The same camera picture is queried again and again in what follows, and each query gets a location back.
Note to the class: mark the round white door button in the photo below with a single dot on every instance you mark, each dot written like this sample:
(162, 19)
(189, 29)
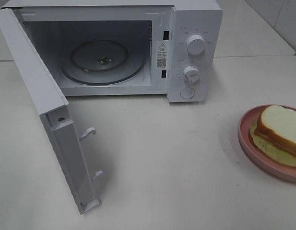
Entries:
(187, 93)

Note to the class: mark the white timer knob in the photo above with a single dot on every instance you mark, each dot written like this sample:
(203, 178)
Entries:
(191, 74)

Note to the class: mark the white microwave door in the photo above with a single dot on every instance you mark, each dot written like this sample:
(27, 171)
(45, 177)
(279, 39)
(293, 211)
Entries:
(52, 107)

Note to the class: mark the sandwich with lettuce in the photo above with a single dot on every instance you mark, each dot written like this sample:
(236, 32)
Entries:
(274, 133)

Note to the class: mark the pink round plate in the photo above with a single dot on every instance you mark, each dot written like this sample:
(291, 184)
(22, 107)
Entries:
(258, 157)

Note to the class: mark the glass microwave turntable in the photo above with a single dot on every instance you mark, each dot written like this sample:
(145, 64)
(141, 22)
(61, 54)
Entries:
(103, 62)

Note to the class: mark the upper white round knob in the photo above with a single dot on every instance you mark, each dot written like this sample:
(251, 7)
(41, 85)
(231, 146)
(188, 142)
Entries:
(195, 44)

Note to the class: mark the white microwave oven body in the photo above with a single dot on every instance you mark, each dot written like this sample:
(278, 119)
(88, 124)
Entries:
(56, 27)

